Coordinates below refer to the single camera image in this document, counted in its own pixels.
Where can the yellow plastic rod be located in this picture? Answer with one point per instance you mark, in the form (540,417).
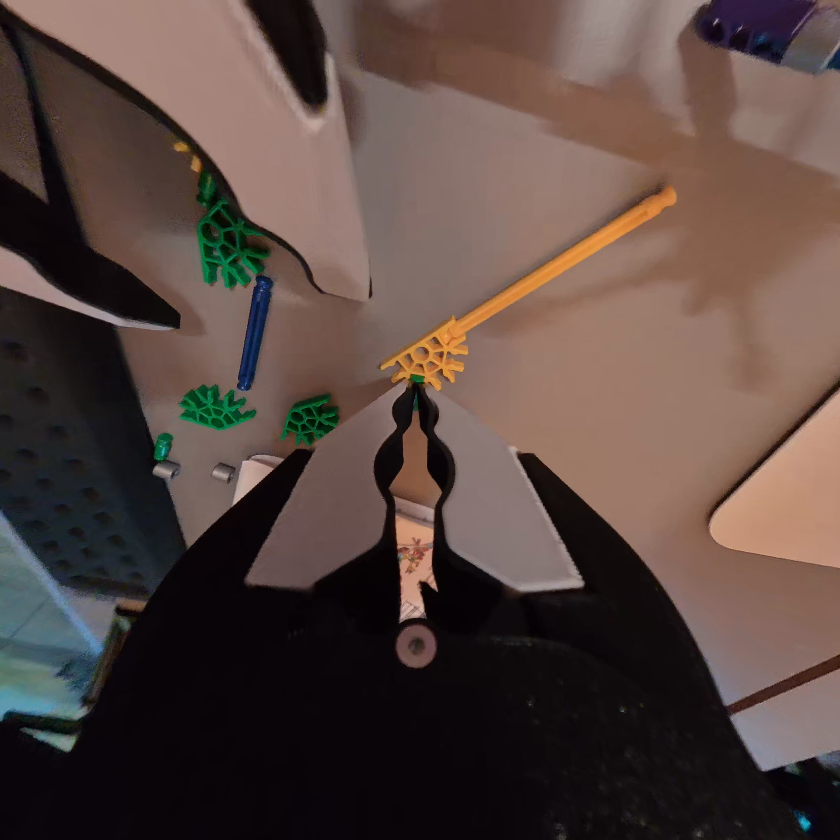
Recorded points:
(558,262)

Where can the green fan connector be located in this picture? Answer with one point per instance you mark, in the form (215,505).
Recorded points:
(216,423)
(210,256)
(295,433)

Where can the orange fan connector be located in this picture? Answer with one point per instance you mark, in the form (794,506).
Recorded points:
(190,157)
(400,364)

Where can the short green rod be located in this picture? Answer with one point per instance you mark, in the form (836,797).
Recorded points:
(163,446)
(416,387)

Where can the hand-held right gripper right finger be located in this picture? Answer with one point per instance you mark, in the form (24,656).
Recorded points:
(505,525)

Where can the yellow connector with green rod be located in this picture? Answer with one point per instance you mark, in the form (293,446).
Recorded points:
(207,187)

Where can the wooden and white book stand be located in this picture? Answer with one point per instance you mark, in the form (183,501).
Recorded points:
(787,499)

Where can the dark blue plastic rod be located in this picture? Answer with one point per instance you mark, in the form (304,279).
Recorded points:
(256,328)

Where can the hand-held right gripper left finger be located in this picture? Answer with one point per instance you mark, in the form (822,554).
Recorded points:
(328,518)

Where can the colourful construction toy plane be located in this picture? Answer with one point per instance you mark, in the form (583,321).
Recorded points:
(761,26)

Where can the black perforated pad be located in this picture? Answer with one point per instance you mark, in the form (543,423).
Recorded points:
(65,459)

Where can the toy instruction booklet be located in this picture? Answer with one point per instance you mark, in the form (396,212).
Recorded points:
(413,525)

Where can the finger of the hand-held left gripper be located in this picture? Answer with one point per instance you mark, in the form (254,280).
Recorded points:
(39,289)
(229,98)

